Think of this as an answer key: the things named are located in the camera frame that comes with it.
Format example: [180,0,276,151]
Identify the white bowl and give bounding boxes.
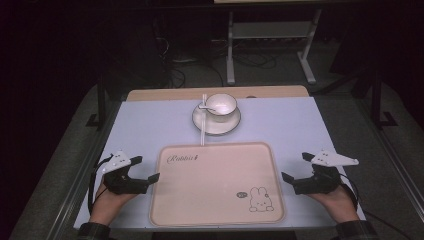
[204,93,238,123]

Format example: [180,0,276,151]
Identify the person's right hand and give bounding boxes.
[308,184,361,224]

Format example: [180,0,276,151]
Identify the metal frame rail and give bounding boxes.
[353,99,424,215]
[44,99,122,240]

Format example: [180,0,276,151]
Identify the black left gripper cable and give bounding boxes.
[87,153,115,215]

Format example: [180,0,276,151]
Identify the black floor cables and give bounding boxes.
[152,16,279,89]

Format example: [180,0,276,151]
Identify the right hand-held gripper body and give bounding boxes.
[292,149,360,196]

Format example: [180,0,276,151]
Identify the white metal stand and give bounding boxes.
[226,9,323,86]

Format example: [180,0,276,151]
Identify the white plate with dark rim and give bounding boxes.
[191,103,242,136]

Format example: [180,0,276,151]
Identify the black metal stand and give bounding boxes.
[85,75,108,130]
[369,69,400,130]

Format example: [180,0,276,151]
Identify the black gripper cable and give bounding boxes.
[339,172,414,240]
[87,153,115,215]

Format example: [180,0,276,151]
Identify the white chopstick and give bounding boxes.
[202,93,208,147]
[199,94,205,147]

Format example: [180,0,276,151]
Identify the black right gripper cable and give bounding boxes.
[339,172,414,240]

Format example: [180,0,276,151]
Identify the white spoon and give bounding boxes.
[198,102,218,113]

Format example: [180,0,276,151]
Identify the person's left hand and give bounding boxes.
[88,182,138,226]

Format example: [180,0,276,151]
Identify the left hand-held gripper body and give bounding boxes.
[101,150,150,196]

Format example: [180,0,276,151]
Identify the light blue table mat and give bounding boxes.
[73,96,367,232]

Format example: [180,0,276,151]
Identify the beige tray with rabbit print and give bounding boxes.
[148,141,286,228]

